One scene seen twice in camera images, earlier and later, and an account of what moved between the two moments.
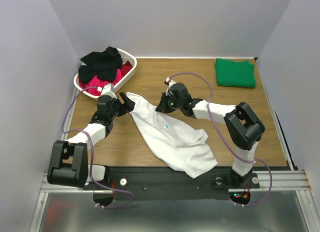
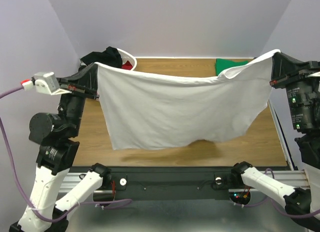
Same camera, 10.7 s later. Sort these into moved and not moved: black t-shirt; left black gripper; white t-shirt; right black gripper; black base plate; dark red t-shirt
Moved: white t-shirt; left black gripper; right black gripper
Not moved: black t-shirt; dark red t-shirt; black base plate
